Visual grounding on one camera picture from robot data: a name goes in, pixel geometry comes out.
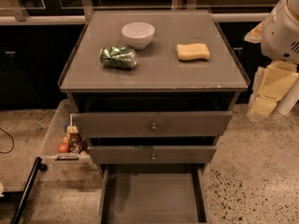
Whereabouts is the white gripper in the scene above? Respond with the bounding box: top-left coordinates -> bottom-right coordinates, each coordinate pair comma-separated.
244,0 -> 299,122

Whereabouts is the yellow sponge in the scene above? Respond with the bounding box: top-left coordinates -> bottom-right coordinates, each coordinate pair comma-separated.
177,43 -> 210,61

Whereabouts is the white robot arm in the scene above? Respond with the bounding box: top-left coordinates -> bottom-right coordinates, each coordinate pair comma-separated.
245,0 -> 299,122

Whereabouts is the grey drawer cabinet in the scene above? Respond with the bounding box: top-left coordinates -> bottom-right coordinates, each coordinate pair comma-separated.
57,8 -> 251,175

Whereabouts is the grey top drawer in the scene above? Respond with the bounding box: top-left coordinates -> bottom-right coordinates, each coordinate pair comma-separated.
73,111 -> 233,138

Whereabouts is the grey drawer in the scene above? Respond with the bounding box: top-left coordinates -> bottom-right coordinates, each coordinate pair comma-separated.
89,146 -> 217,164
73,111 -> 233,138
98,164 -> 209,224

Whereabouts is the brass top drawer knob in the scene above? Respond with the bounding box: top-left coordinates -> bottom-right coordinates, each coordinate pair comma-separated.
150,123 -> 158,132

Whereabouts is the grey middle drawer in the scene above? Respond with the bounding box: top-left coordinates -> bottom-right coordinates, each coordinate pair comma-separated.
89,146 -> 217,164

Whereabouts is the grey bottom drawer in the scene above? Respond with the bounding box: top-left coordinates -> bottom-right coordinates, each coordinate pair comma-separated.
98,164 -> 209,224

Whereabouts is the white ceramic bowl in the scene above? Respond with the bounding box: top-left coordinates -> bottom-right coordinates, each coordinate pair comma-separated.
121,22 -> 155,49

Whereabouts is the crushed green soda can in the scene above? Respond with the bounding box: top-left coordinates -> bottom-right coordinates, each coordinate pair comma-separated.
99,46 -> 136,69

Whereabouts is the brown snack carton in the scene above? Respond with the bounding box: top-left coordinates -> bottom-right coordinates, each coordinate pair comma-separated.
66,126 -> 83,153

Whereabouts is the red round fruit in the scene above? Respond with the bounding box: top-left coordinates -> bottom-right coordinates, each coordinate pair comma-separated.
58,143 -> 68,153

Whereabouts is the clear plastic storage bin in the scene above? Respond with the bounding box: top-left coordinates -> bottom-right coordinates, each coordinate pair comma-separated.
40,99 -> 90,161

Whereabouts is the black metal bar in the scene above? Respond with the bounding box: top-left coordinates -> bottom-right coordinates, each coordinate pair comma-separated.
9,157 -> 48,224

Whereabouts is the white cylindrical post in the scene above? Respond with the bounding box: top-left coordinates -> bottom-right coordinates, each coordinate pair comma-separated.
277,78 -> 299,116

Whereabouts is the black cable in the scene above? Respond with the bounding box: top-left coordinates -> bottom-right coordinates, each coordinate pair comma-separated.
0,127 -> 16,155

